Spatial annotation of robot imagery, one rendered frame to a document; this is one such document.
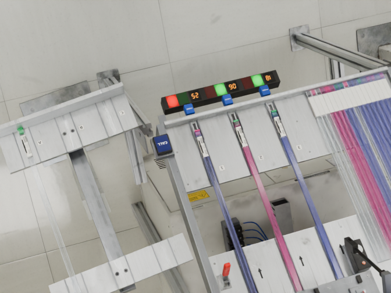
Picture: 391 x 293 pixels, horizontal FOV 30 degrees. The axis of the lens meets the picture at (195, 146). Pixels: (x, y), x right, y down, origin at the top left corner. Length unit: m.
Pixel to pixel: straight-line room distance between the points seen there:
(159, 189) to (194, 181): 0.47
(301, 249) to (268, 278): 0.12
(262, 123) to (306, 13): 0.90
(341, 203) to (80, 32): 1.06
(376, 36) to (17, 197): 1.49
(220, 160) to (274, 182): 0.37
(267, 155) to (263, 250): 0.26
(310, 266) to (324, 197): 0.48
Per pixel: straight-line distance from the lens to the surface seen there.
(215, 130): 1.96
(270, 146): 1.96
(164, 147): 1.88
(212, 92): 2.03
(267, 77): 2.07
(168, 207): 2.22
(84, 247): 2.83
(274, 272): 1.84
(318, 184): 2.28
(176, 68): 2.68
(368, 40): 2.93
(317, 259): 1.88
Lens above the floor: 2.55
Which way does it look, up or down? 67 degrees down
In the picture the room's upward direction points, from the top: 138 degrees clockwise
